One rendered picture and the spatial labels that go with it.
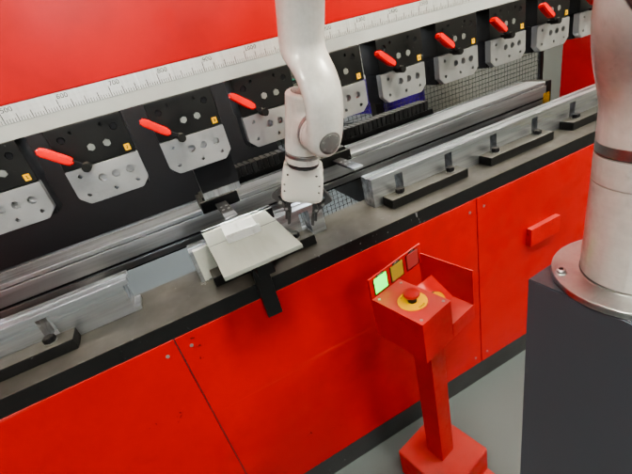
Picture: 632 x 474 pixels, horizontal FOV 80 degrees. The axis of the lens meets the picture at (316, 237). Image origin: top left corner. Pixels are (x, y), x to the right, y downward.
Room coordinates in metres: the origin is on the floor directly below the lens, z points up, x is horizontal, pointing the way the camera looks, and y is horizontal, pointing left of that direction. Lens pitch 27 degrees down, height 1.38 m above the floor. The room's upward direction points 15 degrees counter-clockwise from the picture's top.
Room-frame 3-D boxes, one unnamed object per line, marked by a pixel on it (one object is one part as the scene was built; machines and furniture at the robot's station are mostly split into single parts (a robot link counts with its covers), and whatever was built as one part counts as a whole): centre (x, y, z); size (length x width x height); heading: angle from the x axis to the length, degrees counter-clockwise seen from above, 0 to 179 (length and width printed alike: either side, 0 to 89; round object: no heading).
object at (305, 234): (0.92, 0.15, 0.89); 0.30 x 0.05 x 0.03; 109
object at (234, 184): (0.96, 0.21, 1.13); 0.10 x 0.02 x 0.10; 109
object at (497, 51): (1.27, -0.72, 1.26); 0.15 x 0.09 x 0.17; 109
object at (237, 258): (0.82, 0.16, 1.00); 0.26 x 0.18 x 0.01; 19
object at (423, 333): (0.74, -0.22, 0.75); 0.20 x 0.16 x 0.18; 122
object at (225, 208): (1.11, 0.25, 1.01); 0.26 x 0.12 x 0.05; 19
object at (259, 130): (1.02, 0.04, 1.26); 0.15 x 0.09 x 0.17; 109
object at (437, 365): (0.74, -0.22, 0.39); 0.06 x 0.06 x 0.54; 32
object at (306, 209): (0.98, 0.16, 0.92); 0.39 x 0.06 x 0.10; 109
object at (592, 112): (1.36, -1.14, 0.89); 0.30 x 0.05 x 0.03; 109
